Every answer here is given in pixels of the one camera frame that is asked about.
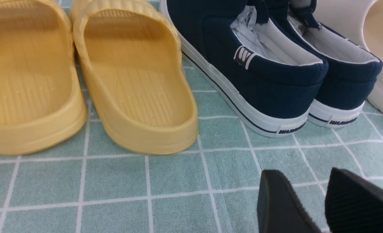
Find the green checked tablecloth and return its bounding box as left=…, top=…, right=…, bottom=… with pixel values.
left=0, top=15, right=383, bottom=233

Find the left yellow rubber slipper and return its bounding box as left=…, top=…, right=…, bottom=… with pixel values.
left=0, top=0, right=87, bottom=155

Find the right yellow rubber slipper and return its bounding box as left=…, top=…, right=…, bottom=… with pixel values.
left=69, top=0, right=199, bottom=155

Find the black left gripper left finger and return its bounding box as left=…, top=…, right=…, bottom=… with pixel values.
left=257, top=170, right=321, bottom=233

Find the left navy canvas shoe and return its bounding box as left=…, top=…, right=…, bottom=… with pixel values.
left=159, top=0, right=328, bottom=137

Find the left cream foam slide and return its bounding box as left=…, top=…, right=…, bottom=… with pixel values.
left=314, top=0, right=383, bottom=113

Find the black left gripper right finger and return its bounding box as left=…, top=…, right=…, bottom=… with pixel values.
left=325, top=168, right=383, bottom=233

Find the yellow rubber slipper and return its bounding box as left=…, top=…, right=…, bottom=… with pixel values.
left=69, top=0, right=199, bottom=155
left=0, top=0, right=87, bottom=155

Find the navy canvas shoe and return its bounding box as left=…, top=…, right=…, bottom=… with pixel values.
left=159, top=0, right=328, bottom=137
left=266, top=0, right=383, bottom=129

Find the right navy canvas shoe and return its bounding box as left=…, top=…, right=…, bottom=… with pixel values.
left=266, top=0, right=383, bottom=129

